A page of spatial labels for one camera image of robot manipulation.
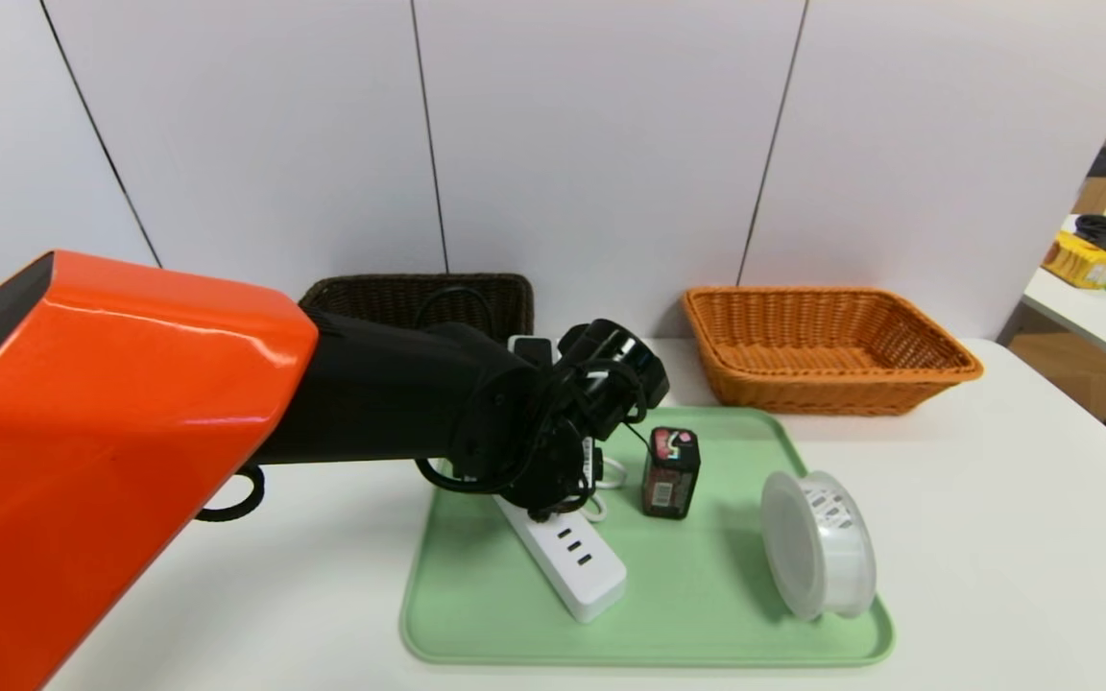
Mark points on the orange wicker basket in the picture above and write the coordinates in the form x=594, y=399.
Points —
x=803, y=393

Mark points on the light green plastic tray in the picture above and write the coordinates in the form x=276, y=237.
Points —
x=707, y=595

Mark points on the yellow box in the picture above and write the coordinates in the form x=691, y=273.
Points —
x=1076, y=264

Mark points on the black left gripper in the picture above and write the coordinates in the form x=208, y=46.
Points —
x=589, y=459

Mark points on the white side table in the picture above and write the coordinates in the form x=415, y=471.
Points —
x=1105, y=331

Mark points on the dark brown wicker basket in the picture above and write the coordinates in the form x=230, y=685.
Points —
x=505, y=297

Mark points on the black drink carton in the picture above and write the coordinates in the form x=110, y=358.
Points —
x=670, y=480

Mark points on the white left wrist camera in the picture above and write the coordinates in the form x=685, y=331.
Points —
x=526, y=347

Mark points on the clear lidded plastic container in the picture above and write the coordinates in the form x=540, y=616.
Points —
x=817, y=547

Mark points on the orange and black left arm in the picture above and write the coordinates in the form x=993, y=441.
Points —
x=131, y=432

